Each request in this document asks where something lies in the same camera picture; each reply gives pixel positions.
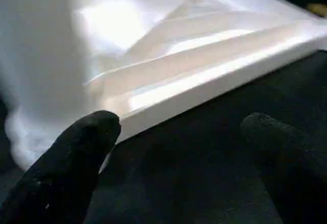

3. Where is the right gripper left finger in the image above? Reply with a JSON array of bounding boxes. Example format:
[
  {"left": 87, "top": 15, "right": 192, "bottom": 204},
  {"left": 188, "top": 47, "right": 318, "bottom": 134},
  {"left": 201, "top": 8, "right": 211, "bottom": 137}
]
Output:
[{"left": 0, "top": 110, "right": 122, "bottom": 224}]

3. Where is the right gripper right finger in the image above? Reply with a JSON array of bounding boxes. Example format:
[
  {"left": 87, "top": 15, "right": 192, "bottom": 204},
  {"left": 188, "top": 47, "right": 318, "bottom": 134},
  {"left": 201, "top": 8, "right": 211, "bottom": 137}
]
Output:
[{"left": 240, "top": 112, "right": 327, "bottom": 224}]

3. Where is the white plastic table leg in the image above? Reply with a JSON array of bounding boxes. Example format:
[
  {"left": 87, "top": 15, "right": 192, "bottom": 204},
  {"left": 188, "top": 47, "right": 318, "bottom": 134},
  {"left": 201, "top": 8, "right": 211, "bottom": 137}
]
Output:
[{"left": 0, "top": 0, "right": 92, "bottom": 170}]

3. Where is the white plastic table top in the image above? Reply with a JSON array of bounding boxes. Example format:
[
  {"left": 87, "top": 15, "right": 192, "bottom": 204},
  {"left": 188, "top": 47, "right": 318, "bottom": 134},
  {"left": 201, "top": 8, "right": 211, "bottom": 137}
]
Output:
[{"left": 71, "top": 0, "right": 327, "bottom": 175}]

